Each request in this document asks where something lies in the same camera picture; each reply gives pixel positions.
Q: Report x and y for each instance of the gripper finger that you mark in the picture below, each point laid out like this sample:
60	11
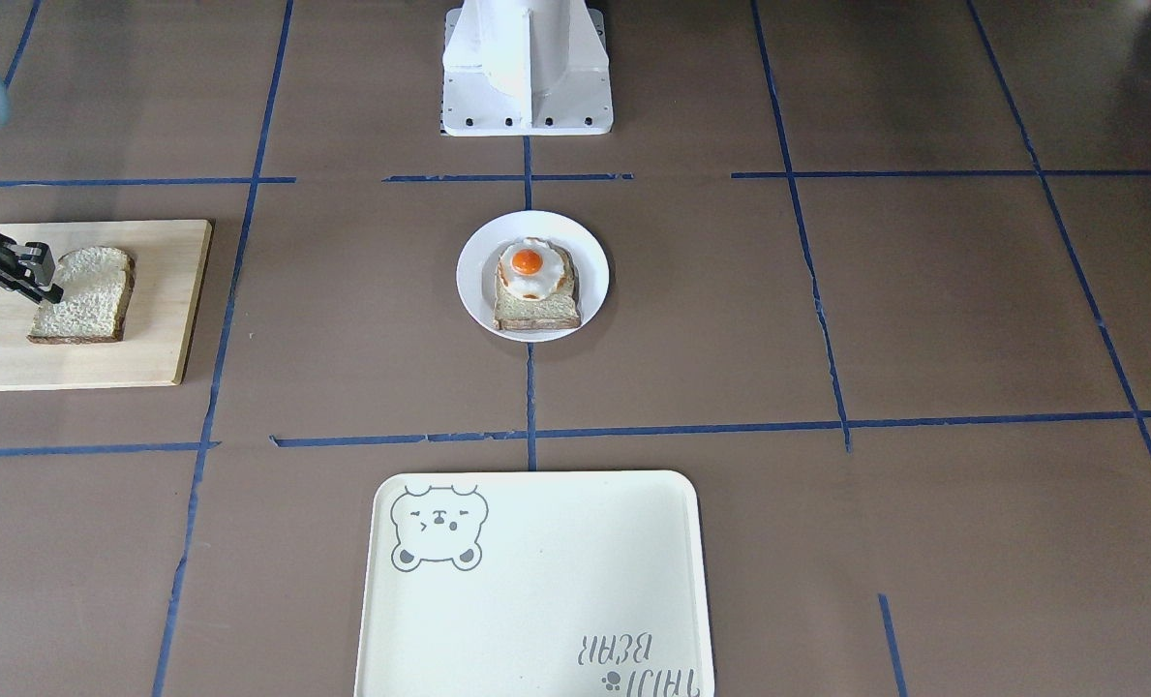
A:
36	261
23	283

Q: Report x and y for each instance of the bread slice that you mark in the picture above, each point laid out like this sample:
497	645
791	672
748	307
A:
558	311
97	283

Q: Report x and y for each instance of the white round plate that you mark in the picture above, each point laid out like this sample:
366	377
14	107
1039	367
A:
477	267

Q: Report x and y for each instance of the wooden cutting board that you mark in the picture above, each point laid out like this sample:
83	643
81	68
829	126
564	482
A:
170	260

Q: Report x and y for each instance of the fried egg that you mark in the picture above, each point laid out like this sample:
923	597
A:
531	269

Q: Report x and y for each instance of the cream bear tray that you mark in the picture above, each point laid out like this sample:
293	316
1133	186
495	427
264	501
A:
559	583

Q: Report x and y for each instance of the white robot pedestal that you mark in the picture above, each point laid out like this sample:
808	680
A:
525	68

